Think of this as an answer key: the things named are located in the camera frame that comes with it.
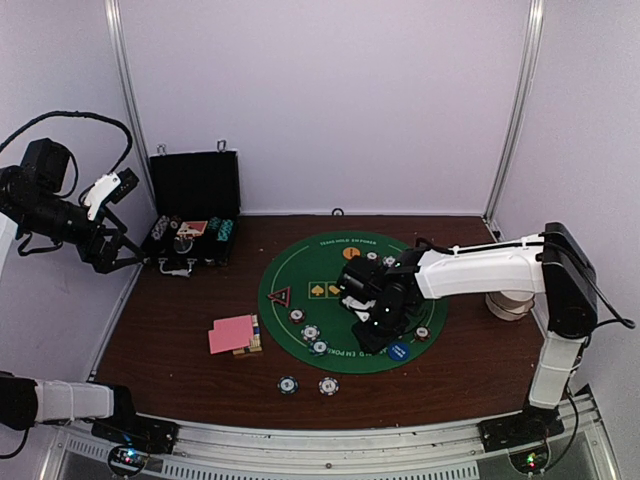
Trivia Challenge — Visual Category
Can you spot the blue beige chip mat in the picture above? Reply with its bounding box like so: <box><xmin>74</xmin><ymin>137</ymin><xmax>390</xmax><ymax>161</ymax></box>
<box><xmin>301</xmin><ymin>325</ymin><xmax>321</xmax><ymax>342</ymax></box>

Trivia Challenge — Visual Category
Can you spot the clear acrylic dealer button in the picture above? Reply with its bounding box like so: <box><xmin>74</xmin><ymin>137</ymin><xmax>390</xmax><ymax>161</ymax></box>
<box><xmin>173</xmin><ymin>238</ymin><xmax>193</xmax><ymax>255</ymax></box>

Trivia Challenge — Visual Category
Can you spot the blue green chip mat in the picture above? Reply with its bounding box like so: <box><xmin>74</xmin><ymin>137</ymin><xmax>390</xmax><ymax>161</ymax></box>
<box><xmin>309</xmin><ymin>339</ymin><xmax>329</xmax><ymax>356</ymax></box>

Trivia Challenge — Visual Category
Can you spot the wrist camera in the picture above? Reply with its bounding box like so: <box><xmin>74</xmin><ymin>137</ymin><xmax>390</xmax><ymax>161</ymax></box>
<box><xmin>337</xmin><ymin>256</ymin><xmax>386</xmax><ymax>304</ymax></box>
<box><xmin>81</xmin><ymin>168</ymin><xmax>139</xmax><ymax>221</ymax></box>

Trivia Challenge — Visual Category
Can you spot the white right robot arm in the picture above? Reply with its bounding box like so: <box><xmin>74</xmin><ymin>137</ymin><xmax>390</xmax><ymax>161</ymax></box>
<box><xmin>337</xmin><ymin>222</ymin><xmax>636</xmax><ymax>442</ymax></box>

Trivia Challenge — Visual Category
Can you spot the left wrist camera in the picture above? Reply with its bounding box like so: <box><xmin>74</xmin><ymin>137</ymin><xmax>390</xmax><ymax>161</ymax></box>
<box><xmin>81</xmin><ymin>168</ymin><xmax>139</xmax><ymax>221</ymax></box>

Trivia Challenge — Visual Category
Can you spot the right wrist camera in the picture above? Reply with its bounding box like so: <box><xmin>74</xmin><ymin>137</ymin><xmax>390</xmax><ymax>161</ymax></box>
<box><xmin>337</xmin><ymin>256</ymin><xmax>386</xmax><ymax>304</ymax></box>

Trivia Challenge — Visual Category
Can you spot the blue beige chip stack in case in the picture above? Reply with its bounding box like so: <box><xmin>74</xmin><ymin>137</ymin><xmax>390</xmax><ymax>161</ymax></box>
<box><xmin>150</xmin><ymin>215</ymin><xmax>170</xmax><ymax>241</ymax></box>

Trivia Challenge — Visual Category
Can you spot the dark blue green chip stack in case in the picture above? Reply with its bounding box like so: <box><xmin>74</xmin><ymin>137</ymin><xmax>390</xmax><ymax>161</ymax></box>
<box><xmin>206</xmin><ymin>217</ymin><xmax>222</xmax><ymax>235</ymax></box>

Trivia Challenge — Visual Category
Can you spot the orange big blind button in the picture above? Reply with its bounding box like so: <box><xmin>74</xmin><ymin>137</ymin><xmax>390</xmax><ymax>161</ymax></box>
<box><xmin>342</xmin><ymin>247</ymin><xmax>361</xmax><ymax>260</ymax></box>

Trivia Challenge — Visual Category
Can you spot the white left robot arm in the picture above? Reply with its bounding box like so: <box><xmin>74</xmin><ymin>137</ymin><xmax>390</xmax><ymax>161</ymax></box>
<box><xmin>1</xmin><ymin>138</ymin><xmax>145</xmax><ymax>444</ymax></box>

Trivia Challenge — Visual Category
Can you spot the blue beige 10 chip stack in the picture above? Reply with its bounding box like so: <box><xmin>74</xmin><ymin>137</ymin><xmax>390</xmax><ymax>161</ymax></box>
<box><xmin>318</xmin><ymin>377</ymin><xmax>340</xmax><ymax>396</ymax></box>

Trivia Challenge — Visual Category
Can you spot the teal blue chip stack in case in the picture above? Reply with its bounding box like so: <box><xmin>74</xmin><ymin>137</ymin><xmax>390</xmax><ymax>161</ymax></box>
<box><xmin>216</xmin><ymin>219</ymin><xmax>236</xmax><ymax>243</ymax></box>

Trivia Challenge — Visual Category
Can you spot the open card deck box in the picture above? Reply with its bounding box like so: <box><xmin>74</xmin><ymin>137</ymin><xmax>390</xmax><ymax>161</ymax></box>
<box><xmin>232</xmin><ymin>315</ymin><xmax>263</xmax><ymax>356</ymax></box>

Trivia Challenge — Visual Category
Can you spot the blue green 50 chip stack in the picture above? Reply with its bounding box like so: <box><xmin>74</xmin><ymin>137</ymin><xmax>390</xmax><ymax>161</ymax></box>
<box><xmin>277</xmin><ymin>376</ymin><xmax>299</xmax><ymax>395</ymax></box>

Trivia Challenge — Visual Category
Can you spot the brown chip stack in case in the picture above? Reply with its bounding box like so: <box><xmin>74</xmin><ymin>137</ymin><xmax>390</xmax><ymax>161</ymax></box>
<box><xmin>169</xmin><ymin>215</ymin><xmax>182</xmax><ymax>230</ymax></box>

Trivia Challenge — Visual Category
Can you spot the pink playing cards pile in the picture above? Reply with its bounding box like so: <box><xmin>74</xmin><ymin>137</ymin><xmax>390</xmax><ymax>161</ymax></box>
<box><xmin>208</xmin><ymin>315</ymin><xmax>253</xmax><ymax>355</ymax></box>

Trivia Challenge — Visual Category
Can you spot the green round poker mat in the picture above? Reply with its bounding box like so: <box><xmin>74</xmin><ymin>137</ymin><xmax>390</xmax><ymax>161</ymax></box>
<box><xmin>259</xmin><ymin>231</ymin><xmax>448</xmax><ymax>374</ymax></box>

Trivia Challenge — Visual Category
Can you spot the aluminium front rail base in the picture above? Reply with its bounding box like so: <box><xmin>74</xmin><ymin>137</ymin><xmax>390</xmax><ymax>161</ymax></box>
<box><xmin>39</xmin><ymin>384</ymin><xmax>626</xmax><ymax>480</ymax></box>

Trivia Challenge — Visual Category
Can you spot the boxed playing card deck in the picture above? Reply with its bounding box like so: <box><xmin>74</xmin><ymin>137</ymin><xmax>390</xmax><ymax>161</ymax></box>
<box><xmin>176</xmin><ymin>220</ymin><xmax>208</xmax><ymax>237</ymax></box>

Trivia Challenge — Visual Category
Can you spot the black poker chip case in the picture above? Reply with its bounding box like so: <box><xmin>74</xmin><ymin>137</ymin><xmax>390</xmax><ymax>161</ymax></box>
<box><xmin>143</xmin><ymin>139</ymin><xmax>241</xmax><ymax>278</ymax></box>

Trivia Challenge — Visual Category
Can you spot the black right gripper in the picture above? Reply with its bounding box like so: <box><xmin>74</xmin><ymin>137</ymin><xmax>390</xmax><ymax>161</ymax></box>
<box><xmin>352</xmin><ymin>300</ymin><xmax>411</xmax><ymax>354</ymax></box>

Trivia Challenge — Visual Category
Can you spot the blue small blind button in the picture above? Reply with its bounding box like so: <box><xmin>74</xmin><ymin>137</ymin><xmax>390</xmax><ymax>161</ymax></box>
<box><xmin>387</xmin><ymin>342</ymin><xmax>411</xmax><ymax>362</ymax></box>

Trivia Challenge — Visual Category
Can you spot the red triangle marker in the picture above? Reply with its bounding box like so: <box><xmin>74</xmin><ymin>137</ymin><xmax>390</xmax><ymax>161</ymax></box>
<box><xmin>267</xmin><ymin>286</ymin><xmax>291</xmax><ymax>308</ymax></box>

